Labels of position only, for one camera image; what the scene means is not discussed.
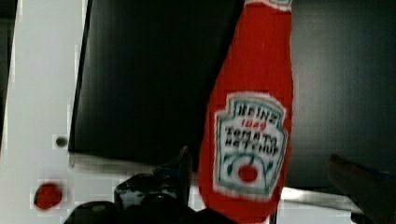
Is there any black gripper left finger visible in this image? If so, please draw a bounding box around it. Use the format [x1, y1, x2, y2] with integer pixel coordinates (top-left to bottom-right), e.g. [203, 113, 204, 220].
[114, 146, 192, 218]

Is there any black toaster oven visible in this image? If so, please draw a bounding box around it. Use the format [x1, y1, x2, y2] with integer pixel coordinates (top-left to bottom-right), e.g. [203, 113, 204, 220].
[68, 0, 395, 209]

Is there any red strawberry toy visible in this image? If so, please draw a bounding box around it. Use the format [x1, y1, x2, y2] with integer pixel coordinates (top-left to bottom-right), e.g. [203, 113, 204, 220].
[34, 182, 63, 210]

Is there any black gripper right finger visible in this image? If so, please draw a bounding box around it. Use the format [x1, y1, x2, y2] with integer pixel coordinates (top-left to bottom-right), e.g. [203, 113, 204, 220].
[328, 154, 396, 224]

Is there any red ketchup bottle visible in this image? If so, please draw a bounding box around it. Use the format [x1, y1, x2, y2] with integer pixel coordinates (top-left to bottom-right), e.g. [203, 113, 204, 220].
[197, 0, 293, 224]

